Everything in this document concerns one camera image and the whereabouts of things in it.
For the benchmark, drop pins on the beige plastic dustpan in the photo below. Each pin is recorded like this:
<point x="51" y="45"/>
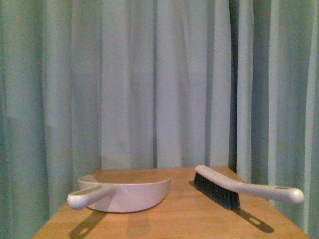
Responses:
<point x="117" y="197"/>

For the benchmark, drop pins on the light green curtain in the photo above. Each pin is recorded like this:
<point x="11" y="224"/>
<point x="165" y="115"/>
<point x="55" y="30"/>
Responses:
<point x="109" y="84"/>

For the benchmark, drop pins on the wooden bedside table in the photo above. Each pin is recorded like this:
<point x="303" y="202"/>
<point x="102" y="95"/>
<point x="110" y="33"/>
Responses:
<point x="185" y="213"/>

